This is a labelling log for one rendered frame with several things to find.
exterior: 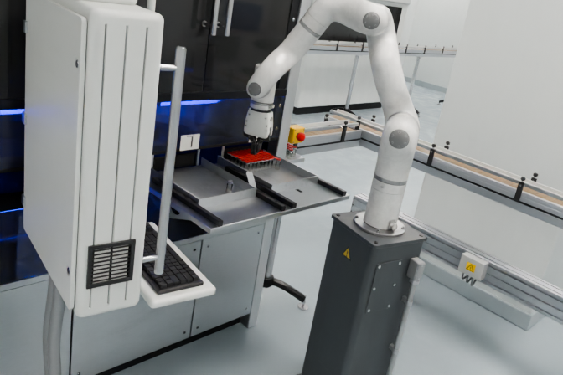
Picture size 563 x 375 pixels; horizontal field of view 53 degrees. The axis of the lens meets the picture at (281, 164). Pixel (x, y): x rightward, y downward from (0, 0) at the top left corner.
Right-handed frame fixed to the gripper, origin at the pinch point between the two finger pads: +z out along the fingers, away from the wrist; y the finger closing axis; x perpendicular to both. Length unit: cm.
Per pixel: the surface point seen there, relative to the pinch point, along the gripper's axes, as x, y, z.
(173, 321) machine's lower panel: 6, 23, 83
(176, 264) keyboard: 58, -5, 21
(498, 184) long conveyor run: -78, -88, 12
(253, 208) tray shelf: 16.3, -9.6, 16.0
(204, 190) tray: 15.4, 10.9, 15.6
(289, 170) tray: -30.1, -4.4, 15.5
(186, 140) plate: 10.1, 23.8, 0.6
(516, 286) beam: -72, -108, 55
